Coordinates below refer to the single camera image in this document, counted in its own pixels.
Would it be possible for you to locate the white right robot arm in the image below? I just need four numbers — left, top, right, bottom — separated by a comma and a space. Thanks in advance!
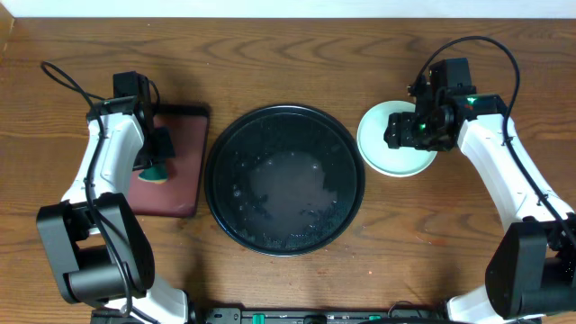
383, 89, 575, 323

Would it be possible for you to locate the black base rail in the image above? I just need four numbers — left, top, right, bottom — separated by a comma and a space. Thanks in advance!
191, 308, 449, 324

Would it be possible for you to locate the dark red rectangular tray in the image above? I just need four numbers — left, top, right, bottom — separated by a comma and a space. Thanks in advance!
128, 103, 210, 218

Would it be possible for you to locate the green sponge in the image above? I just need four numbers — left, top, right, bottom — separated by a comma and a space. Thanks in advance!
138, 164, 169, 185

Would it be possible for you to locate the pale green plate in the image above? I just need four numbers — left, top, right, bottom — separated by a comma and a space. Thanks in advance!
356, 101, 437, 177

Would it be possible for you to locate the black round tray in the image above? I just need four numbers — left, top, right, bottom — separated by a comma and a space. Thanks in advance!
204, 104, 365, 257

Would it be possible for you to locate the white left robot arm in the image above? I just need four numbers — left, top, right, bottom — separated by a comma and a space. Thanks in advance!
36, 95, 190, 323

